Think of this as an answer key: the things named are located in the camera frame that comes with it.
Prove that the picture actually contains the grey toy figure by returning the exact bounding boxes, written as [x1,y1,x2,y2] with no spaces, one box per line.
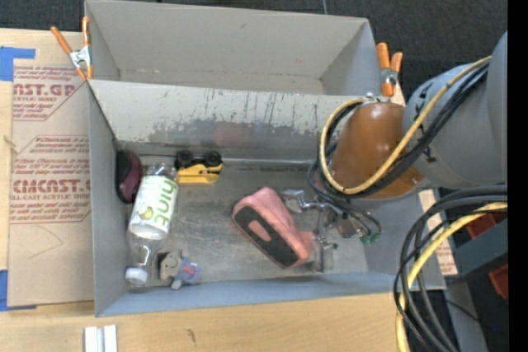
[158,251,203,291]

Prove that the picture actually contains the clear plastic bottle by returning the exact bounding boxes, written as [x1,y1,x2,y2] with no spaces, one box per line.
[125,162,181,288]

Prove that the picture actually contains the brown cardboard board red print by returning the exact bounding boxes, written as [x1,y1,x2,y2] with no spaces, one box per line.
[0,27,459,312]

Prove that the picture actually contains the grey metal bin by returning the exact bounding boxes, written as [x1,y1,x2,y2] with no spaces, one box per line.
[83,0,446,318]

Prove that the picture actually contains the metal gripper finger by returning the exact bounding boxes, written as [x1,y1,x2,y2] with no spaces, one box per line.
[281,189,319,215]
[309,233,339,274]

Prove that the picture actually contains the yellow toy car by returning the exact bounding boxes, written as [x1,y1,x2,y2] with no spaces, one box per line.
[174,149,224,185]

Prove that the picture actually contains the dark red and black mouse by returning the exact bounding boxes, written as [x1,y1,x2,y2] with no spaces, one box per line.
[114,149,144,204]

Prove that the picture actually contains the pink and black brush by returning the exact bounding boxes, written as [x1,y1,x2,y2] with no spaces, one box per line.
[231,186,317,270]

